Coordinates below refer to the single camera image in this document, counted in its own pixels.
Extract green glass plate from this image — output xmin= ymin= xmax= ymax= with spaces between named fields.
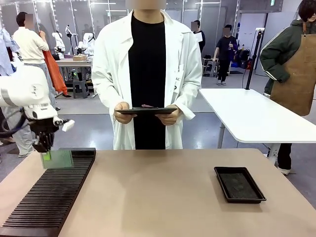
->
xmin=40 ymin=149 xmax=74 ymax=169

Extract black background bags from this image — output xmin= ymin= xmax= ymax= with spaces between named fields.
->
xmin=237 ymin=48 xmax=252 ymax=70

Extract black camera pole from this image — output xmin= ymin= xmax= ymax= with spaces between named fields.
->
xmin=245 ymin=27 xmax=265 ymax=90

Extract black slotted PCB rack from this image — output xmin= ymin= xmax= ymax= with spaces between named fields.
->
xmin=0 ymin=147 xmax=97 ymax=237

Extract background person in light jeans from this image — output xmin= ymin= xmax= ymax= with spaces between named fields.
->
xmin=12 ymin=11 xmax=61 ymax=112

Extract background person in black t-shirt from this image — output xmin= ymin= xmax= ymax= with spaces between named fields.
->
xmin=213 ymin=24 xmax=238 ymax=86

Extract orange garment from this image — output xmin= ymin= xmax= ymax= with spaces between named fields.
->
xmin=39 ymin=31 xmax=68 ymax=96

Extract white slim background stand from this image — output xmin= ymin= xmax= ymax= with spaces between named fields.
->
xmin=65 ymin=24 xmax=75 ymax=54

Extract white side table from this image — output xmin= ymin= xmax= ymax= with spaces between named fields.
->
xmin=198 ymin=88 xmax=316 ymax=165

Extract background person holding paper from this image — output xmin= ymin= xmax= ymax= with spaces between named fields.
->
xmin=190 ymin=20 xmax=206 ymax=60

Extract person in beige trousers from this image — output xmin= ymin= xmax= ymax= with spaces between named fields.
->
xmin=3 ymin=108 xmax=36 ymax=158

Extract person in brown apron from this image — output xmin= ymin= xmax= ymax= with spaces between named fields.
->
xmin=259 ymin=0 xmax=316 ymax=176

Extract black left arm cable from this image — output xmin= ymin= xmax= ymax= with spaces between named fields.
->
xmin=0 ymin=107 xmax=34 ymax=139

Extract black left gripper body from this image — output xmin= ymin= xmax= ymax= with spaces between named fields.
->
xmin=29 ymin=118 xmax=60 ymax=137

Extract person in white lab coat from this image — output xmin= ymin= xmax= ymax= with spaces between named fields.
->
xmin=91 ymin=0 xmax=203 ymax=151

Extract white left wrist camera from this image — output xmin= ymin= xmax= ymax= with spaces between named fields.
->
xmin=53 ymin=117 xmax=76 ymax=132

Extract white background shelf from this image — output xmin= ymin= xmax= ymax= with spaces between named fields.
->
xmin=202 ymin=57 xmax=232 ymax=77

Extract white name badge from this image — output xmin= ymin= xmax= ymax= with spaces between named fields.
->
xmin=172 ymin=70 xmax=185 ymax=93

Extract black clipboard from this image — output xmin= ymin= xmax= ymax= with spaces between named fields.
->
xmin=115 ymin=107 xmax=178 ymax=116

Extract person's left hand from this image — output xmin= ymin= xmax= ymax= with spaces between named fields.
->
xmin=155 ymin=105 xmax=179 ymax=126

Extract light blue hanging shirt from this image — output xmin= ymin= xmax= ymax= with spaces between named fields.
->
xmin=0 ymin=27 xmax=14 ymax=77

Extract grey step stool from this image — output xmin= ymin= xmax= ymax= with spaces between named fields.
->
xmin=72 ymin=79 xmax=90 ymax=99

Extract black device with green light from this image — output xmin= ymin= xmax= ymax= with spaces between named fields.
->
xmin=70 ymin=69 xmax=83 ymax=81

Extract white background work table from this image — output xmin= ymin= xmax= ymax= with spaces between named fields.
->
xmin=56 ymin=58 xmax=93 ymax=97

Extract black plastic tray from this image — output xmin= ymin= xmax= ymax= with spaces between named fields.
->
xmin=213 ymin=166 xmax=268 ymax=204

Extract person's right hand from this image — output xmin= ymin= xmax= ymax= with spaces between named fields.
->
xmin=114 ymin=101 xmax=138 ymax=125

